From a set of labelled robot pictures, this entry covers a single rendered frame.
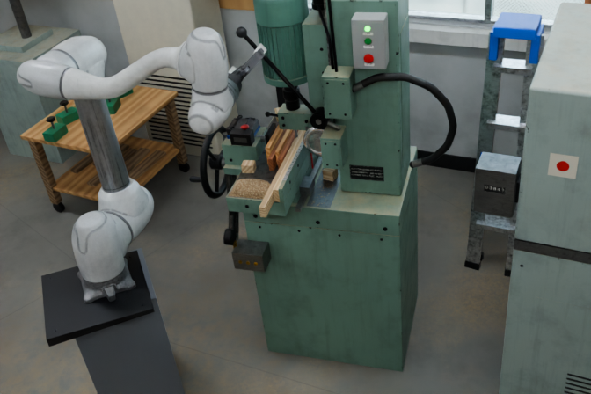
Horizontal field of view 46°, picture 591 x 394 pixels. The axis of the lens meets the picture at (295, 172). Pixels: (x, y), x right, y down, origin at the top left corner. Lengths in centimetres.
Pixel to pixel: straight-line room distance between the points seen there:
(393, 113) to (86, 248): 112
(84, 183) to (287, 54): 199
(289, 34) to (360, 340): 126
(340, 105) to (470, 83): 160
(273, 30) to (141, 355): 127
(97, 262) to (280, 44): 96
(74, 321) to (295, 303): 85
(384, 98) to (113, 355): 133
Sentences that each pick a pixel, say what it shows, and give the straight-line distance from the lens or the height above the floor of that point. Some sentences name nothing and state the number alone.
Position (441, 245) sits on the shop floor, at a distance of 348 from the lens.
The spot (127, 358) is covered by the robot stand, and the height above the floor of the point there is 36.
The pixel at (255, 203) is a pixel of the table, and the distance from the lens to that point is 235.
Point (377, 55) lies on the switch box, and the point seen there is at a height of 137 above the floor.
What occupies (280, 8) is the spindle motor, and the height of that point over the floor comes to 148.
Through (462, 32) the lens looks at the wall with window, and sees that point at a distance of 354.
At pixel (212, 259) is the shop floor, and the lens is 353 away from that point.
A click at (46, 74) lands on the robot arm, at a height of 142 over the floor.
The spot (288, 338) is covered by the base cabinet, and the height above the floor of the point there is 10.
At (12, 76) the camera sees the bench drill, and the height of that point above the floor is 60.
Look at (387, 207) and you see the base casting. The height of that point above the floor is 80.
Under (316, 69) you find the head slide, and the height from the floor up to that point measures 126.
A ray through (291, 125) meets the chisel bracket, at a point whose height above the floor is 102.
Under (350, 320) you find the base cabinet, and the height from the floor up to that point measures 26.
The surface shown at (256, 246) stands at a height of 62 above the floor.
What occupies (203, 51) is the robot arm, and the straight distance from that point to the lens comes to 188.
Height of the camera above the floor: 228
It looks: 34 degrees down
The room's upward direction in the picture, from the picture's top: 7 degrees counter-clockwise
